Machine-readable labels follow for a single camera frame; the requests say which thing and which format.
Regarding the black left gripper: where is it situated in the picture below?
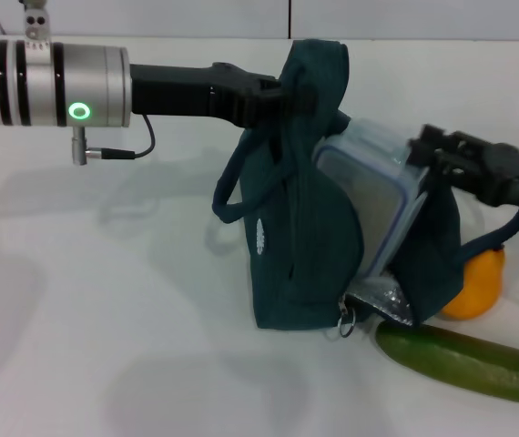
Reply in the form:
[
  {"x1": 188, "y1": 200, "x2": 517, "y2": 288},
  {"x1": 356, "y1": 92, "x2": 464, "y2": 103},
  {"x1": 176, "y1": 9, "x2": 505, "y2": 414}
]
[{"x1": 129, "y1": 61, "x2": 317, "y2": 130}]

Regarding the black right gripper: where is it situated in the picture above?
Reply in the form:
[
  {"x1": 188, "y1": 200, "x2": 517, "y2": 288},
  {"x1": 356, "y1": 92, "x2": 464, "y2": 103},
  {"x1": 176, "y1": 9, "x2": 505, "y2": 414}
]
[{"x1": 406, "y1": 123, "x2": 519, "y2": 208}]

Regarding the clear plastic food container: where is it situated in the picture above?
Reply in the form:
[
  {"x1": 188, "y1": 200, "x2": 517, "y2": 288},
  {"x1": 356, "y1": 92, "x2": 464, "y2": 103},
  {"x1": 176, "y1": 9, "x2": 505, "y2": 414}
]
[{"x1": 310, "y1": 118, "x2": 430, "y2": 279}]

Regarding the orange pear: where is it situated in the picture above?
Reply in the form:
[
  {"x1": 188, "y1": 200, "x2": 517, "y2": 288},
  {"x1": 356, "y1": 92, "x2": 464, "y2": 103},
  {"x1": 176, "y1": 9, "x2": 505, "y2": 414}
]
[{"x1": 440, "y1": 247, "x2": 507, "y2": 320}]

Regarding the dark teal fabric bag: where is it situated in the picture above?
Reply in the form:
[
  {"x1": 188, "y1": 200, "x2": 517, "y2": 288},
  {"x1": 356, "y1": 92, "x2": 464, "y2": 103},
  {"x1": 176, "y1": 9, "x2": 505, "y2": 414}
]
[{"x1": 211, "y1": 37, "x2": 519, "y2": 340}]

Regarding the green cucumber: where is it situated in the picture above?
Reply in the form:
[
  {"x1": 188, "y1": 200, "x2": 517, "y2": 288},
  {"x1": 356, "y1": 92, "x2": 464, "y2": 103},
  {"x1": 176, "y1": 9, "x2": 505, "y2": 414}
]
[{"x1": 373, "y1": 320, "x2": 519, "y2": 406}]

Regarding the black arm connector cable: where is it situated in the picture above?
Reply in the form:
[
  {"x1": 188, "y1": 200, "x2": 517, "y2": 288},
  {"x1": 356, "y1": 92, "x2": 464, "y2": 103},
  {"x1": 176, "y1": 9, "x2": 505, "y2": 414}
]
[{"x1": 85, "y1": 113, "x2": 157, "y2": 161}]

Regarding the metal zipper pull ring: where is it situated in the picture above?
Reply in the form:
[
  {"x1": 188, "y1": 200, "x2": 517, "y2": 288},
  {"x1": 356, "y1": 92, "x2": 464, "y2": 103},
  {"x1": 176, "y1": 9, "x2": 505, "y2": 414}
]
[{"x1": 337, "y1": 305, "x2": 358, "y2": 340}]

